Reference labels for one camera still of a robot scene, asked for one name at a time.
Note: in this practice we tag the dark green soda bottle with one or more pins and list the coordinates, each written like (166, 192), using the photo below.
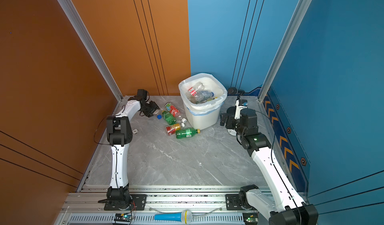
(169, 118)

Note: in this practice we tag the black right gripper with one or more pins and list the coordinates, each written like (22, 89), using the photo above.
(224, 119)

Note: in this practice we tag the aluminium corner post right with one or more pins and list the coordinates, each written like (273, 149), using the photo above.
(293, 26)

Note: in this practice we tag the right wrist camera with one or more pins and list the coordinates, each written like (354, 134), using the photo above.
(240, 105)

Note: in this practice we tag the left green circuit board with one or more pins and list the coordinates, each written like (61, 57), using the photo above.
(123, 218)

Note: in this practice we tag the black microphone stand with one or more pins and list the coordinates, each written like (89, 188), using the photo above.
(235, 91)

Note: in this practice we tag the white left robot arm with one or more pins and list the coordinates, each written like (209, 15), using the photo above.
(119, 136)

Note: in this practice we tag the red yellow label bottle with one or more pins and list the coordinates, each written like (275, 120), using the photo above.
(171, 129)

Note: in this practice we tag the green circuit board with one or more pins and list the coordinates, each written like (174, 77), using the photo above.
(250, 219)
(123, 218)

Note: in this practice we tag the blue handheld microphone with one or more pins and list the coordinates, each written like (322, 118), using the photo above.
(185, 217)

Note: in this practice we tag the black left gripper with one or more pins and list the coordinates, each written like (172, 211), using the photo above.
(155, 107)

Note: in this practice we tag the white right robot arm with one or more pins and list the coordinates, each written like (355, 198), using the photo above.
(286, 207)

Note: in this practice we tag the green bottle yellow cap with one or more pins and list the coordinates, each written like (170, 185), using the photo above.
(187, 133)

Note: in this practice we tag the white plastic waste bin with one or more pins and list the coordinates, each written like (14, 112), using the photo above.
(202, 115)

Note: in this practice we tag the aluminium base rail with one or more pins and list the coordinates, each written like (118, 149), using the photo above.
(210, 205)

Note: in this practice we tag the right green circuit board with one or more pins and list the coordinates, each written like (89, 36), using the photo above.
(250, 219)

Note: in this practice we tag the aluminium corner post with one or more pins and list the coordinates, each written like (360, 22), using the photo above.
(77, 23)
(293, 26)

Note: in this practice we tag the clear soda water bottle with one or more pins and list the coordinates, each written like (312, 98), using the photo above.
(203, 95)

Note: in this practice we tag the aluminium corner post left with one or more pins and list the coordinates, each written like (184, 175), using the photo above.
(77, 23)

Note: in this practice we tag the red cartoon label bottle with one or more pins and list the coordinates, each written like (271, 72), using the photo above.
(175, 112)

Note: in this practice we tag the clear cola bottle yellow cap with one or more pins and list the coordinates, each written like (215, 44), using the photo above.
(196, 88)

